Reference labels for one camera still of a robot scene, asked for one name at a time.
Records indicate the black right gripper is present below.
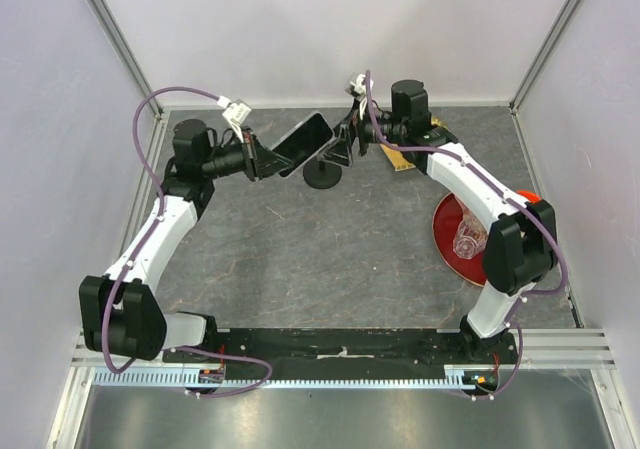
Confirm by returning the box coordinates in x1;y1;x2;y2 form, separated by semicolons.
319;99;407;169

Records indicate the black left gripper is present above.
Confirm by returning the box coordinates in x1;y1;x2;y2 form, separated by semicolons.
202;127;294;183

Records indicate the black phone clear case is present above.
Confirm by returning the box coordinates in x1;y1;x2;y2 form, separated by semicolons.
271;111;336;178

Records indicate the black phone stand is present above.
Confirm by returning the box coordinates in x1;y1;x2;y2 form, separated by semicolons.
302;149;342;190

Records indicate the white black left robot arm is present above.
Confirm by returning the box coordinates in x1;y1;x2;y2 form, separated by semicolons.
79;119;293;373

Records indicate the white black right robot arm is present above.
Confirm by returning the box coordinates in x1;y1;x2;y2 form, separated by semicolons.
320;73;566;363

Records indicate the woven bamboo tray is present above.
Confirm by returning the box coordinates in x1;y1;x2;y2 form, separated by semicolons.
381;116;458;174

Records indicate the red round tray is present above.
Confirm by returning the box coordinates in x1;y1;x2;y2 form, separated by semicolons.
432;194;486;287

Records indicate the clear glass cup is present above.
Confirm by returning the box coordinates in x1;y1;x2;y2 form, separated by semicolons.
453;210;488;260

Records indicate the orange plastic bowl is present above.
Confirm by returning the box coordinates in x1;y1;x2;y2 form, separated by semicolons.
517;190;542;203

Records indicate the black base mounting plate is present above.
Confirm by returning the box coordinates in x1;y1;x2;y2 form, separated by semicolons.
162;326;517;381

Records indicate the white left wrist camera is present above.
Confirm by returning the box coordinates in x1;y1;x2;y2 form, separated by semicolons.
222;100;252;129

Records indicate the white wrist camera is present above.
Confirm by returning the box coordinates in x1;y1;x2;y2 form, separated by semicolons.
222;100;252;129
345;73;366;101

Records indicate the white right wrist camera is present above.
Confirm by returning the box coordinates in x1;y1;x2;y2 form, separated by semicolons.
345;73;366;101

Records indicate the slotted cable duct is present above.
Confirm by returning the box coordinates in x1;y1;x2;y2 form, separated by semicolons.
92;366;500;391

